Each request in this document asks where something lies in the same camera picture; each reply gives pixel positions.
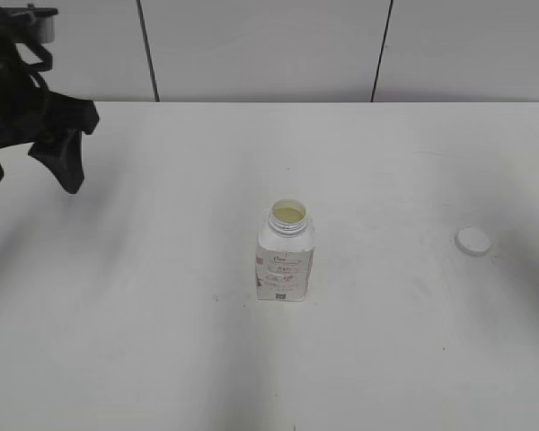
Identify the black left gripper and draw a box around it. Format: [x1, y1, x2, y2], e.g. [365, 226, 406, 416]
[0, 31, 100, 194]

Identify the white square meinianda bottle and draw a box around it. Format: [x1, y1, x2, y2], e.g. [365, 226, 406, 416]
[255, 199, 315, 302]

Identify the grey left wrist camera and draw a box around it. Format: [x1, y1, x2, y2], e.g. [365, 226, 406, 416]
[6, 4, 59, 44]

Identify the white round bottle cap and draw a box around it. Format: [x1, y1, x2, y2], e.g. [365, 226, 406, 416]
[455, 226, 492, 257]

